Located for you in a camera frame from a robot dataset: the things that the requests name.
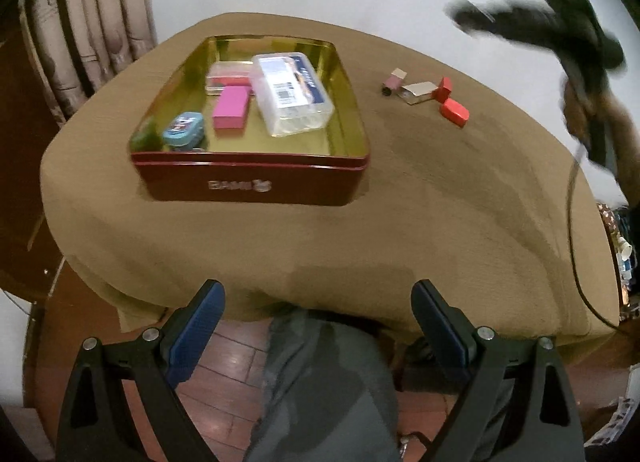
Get red rectangular block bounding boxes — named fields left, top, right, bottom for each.
left=432, top=76, right=452, bottom=104

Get red rounded box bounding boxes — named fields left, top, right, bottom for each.
left=439, top=98, right=470, bottom=127

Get silver ribbed case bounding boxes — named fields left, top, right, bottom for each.
left=398, top=82, right=438, bottom=106

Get clear plastic box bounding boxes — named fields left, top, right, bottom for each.
left=250, top=52, right=334, bottom=138

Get small teal tin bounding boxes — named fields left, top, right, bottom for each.
left=162, top=111, right=205, bottom=151

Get pink rectangular box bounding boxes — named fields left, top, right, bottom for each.
left=212, top=85, right=252, bottom=130

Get right hand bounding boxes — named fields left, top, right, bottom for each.
left=563, top=80, right=639, bottom=208

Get wooden door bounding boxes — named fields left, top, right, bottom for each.
left=0, top=11, right=62, bottom=302

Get pink lip gloss tube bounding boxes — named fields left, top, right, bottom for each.
left=381, top=68, right=407, bottom=97

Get brown tablecloth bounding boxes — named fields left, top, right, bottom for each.
left=40, top=14, right=620, bottom=346

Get person's grey trousers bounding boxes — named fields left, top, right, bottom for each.
left=242, top=308, right=511, bottom=462

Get green item in tin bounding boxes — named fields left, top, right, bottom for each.
left=129, top=118, right=164, bottom=153

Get red gold tin box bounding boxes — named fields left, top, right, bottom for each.
left=130, top=35, right=370, bottom=206

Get pink item in clear case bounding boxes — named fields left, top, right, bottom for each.
left=205, top=61, right=253, bottom=96

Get beige patterned curtain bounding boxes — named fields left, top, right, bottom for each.
left=17, top=0, right=157, bottom=126

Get black cable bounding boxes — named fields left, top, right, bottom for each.
left=566, top=136, right=626, bottom=336

